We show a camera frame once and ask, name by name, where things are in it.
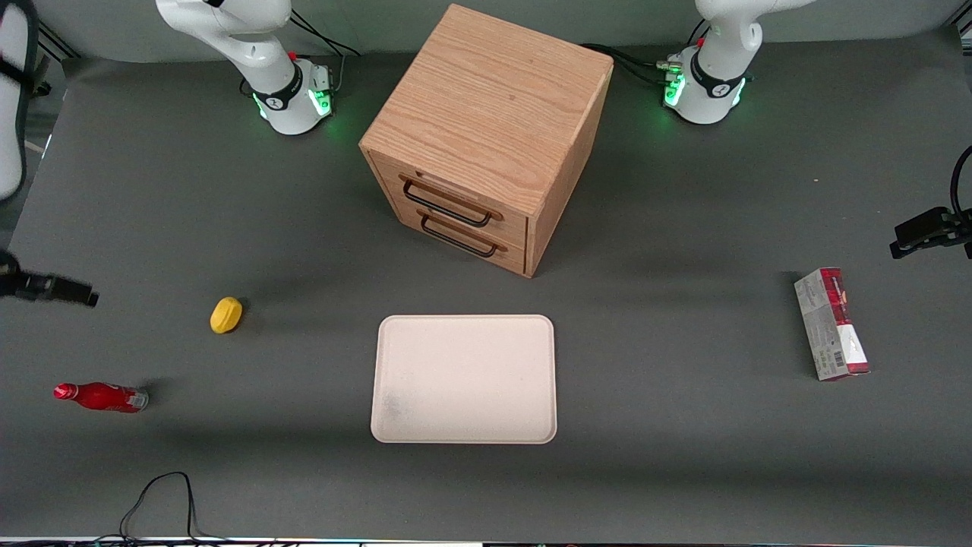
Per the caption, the black left arm base cable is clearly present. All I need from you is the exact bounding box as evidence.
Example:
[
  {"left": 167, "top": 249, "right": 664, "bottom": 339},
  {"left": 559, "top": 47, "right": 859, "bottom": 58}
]
[{"left": 580, "top": 43, "right": 684, "bottom": 86}]

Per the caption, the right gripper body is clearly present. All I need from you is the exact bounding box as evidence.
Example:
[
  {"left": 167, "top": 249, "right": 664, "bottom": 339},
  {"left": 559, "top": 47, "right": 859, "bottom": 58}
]
[{"left": 0, "top": 252, "right": 55, "bottom": 302}]

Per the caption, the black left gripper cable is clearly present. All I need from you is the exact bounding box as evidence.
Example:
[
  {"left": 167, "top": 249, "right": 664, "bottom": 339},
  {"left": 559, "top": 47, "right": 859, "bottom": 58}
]
[{"left": 951, "top": 144, "right": 972, "bottom": 223}]

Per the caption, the black metal drawer handle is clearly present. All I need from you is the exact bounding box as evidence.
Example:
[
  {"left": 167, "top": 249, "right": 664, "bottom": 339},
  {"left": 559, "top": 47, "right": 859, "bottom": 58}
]
[
  {"left": 399, "top": 173, "right": 504, "bottom": 228},
  {"left": 417, "top": 209, "right": 508, "bottom": 258}
]

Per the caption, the red and grey carton box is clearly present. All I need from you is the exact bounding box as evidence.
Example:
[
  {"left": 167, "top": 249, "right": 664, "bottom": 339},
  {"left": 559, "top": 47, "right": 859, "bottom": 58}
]
[{"left": 794, "top": 267, "right": 871, "bottom": 381}]

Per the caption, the black right arm base cable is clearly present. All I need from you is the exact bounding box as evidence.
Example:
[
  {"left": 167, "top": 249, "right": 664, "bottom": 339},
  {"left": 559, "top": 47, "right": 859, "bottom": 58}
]
[{"left": 289, "top": 9, "right": 362, "bottom": 93}]

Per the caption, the wooden drawer cabinet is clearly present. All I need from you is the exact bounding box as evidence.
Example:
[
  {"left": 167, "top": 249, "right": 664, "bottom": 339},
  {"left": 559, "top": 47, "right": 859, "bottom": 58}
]
[{"left": 359, "top": 4, "right": 614, "bottom": 278}]

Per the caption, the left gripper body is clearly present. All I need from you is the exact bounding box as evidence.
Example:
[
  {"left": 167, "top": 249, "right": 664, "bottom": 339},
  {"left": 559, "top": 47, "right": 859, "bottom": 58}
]
[{"left": 922, "top": 207, "right": 972, "bottom": 259}]

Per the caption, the black arm base cable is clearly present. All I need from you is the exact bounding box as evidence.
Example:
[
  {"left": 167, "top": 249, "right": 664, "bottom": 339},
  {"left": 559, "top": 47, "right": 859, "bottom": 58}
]
[
  {"left": 580, "top": 43, "right": 684, "bottom": 86},
  {"left": 289, "top": 9, "right": 362, "bottom": 93}
]

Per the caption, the red coke bottle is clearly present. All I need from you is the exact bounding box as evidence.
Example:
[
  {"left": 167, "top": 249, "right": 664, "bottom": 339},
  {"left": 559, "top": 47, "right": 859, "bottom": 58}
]
[{"left": 53, "top": 382, "right": 150, "bottom": 414}]

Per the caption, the thin black looped cable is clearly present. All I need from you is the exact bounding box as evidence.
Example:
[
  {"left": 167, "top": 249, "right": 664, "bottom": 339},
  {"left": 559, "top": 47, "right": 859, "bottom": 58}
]
[{"left": 76, "top": 472, "right": 236, "bottom": 545}]

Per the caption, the beige plastic tray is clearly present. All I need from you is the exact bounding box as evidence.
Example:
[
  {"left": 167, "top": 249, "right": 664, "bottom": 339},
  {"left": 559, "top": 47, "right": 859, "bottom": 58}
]
[{"left": 371, "top": 315, "right": 557, "bottom": 444}]

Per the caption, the yellow lemon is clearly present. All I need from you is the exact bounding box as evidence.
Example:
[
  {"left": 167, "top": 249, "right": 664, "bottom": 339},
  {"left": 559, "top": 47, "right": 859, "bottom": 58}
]
[{"left": 210, "top": 297, "right": 244, "bottom": 334}]

